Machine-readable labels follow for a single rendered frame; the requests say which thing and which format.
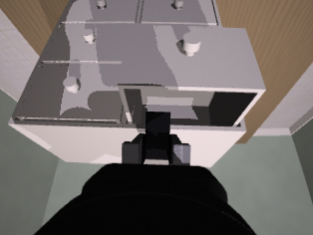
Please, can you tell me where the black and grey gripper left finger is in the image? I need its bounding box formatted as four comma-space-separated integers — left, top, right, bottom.
122, 133, 147, 164

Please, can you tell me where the small grey chest of drawers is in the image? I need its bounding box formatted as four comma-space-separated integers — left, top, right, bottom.
8, 0, 246, 167

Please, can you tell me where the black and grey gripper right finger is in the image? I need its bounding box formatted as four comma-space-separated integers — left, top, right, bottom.
168, 134, 190, 165

